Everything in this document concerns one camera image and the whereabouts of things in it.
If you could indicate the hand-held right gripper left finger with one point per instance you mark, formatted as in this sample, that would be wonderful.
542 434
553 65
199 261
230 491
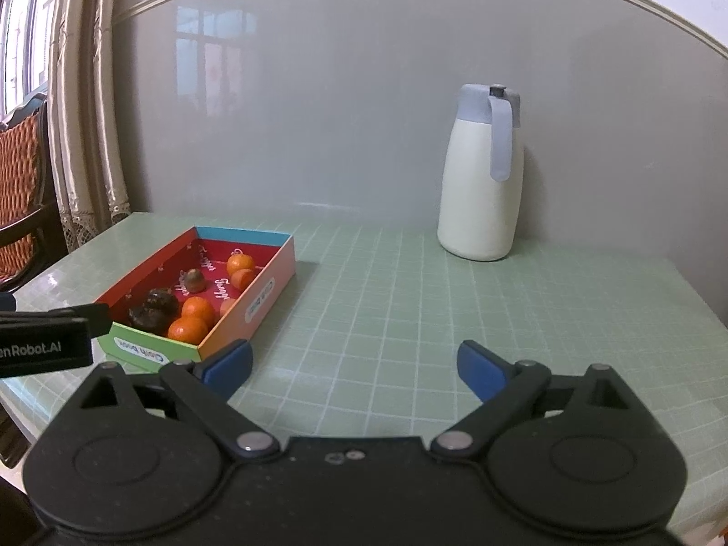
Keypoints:
230 361

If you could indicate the beige curtain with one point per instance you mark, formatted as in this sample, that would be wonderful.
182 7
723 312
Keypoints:
85 96

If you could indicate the green checked tablecloth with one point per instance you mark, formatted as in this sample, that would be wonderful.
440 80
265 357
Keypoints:
426 307

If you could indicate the white thermos jug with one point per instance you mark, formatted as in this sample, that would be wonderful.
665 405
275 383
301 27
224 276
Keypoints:
478 199

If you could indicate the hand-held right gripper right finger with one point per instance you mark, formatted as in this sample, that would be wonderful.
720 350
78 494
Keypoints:
483 369

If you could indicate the window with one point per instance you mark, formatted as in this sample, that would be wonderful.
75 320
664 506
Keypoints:
23 23

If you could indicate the dark brown wrinkled fruit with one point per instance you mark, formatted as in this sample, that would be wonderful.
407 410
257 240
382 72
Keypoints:
161 300
145 318

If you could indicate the wooden chair orange upholstery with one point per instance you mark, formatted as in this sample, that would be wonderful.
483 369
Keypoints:
20 182

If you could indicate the colourful cardboard box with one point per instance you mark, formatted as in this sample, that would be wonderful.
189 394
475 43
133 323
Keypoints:
267 290

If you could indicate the carrot piece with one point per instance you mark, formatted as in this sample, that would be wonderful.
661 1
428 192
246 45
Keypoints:
244 278

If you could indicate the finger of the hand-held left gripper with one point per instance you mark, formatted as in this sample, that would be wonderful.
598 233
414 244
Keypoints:
68 314
5 302

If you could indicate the beige round longan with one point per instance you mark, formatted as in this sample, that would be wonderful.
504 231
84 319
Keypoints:
195 279

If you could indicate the large orange mandarin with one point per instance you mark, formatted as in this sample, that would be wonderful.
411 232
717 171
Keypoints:
187 331

